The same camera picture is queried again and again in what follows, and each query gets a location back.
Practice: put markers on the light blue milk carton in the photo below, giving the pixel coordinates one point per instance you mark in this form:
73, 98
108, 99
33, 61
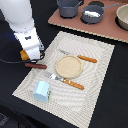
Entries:
41, 91

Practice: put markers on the pink stove board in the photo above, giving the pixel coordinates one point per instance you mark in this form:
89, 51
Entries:
107, 27

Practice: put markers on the dark grey cooking pot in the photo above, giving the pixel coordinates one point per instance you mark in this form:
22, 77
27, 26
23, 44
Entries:
68, 8

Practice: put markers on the beige woven placemat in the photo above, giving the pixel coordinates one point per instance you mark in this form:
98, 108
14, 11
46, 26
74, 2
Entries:
69, 103

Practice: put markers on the red-brown sausage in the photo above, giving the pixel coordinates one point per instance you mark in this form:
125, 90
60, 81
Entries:
39, 66

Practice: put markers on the small white bottle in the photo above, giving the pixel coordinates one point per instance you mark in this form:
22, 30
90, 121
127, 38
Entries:
92, 14

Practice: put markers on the fork with orange handle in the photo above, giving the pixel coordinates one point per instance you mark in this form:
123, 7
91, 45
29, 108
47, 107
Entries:
66, 81

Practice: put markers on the grey frying pan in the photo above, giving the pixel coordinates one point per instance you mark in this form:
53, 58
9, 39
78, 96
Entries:
93, 8

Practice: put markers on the beige bowl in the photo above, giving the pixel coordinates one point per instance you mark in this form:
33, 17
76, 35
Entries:
122, 15

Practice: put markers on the knife with orange handle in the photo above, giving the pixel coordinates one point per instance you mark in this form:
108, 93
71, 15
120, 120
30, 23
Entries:
79, 56

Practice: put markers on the round wooden plate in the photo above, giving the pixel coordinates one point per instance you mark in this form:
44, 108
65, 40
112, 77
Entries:
68, 66

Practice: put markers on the yellow toy bread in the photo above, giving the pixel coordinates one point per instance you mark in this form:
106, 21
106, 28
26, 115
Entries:
24, 55

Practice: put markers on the black burner disc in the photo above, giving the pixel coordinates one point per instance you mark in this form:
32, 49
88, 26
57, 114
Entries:
98, 3

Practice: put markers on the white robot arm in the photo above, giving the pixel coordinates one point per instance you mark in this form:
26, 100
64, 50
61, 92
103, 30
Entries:
18, 13

